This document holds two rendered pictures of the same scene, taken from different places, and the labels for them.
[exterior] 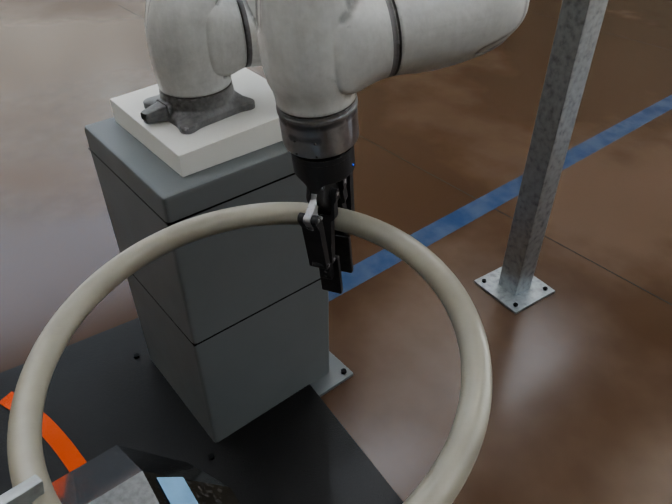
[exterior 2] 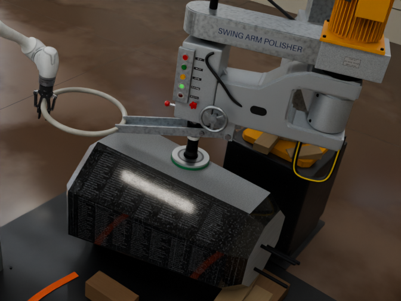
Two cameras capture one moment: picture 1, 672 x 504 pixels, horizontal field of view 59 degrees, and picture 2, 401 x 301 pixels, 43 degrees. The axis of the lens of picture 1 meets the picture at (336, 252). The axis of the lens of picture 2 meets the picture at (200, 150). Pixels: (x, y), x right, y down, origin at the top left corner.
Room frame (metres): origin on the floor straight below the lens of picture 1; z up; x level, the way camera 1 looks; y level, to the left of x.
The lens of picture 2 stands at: (0.87, 2.66, 2.39)
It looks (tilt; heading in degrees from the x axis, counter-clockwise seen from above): 32 degrees down; 245
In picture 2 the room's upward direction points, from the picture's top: 9 degrees clockwise
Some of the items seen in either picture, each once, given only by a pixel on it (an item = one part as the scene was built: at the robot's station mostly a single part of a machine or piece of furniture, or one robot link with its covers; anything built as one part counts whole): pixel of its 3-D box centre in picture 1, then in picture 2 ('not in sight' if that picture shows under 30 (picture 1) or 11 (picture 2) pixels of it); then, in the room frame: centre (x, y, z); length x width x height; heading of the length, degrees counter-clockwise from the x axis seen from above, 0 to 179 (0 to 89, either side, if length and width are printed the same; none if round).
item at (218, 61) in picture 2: not in sight; (216, 83); (-0.17, 0.52, 1.30); 0.36 x 0.22 x 0.45; 144
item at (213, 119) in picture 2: not in sight; (215, 116); (-0.13, 0.64, 1.18); 0.15 x 0.10 x 0.15; 144
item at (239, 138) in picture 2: not in sight; (277, 184); (-0.89, 0.27, 0.37); 0.66 x 0.66 x 0.74; 34
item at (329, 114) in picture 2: not in sight; (330, 107); (-0.64, 0.87, 1.32); 0.19 x 0.19 x 0.20
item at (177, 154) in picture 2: not in sight; (190, 156); (-0.11, 0.48, 0.82); 0.21 x 0.21 x 0.01
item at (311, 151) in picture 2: not in sight; (304, 151); (-0.85, 0.50, 0.80); 0.20 x 0.10 x 0.05; 169
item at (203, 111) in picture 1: (189, 97); not in sight; (1.19, 0.31, 0.88); 0.22 x 0.18 x 0.06; 132
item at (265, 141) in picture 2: not in sight; (266, 141); (-0.65, 0.37, 0.81); 0.20 x 0.10 x 0.05; 42
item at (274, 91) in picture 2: not in sight; (275, 102); (-0.41, 0.72, 1.28); 0.74 x 0.23 x 0.49; 144
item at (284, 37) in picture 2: not in sight; (281, 40); (-0.39, 0.68, 1.60); 0.96 x 0.25 x 0.17; 144
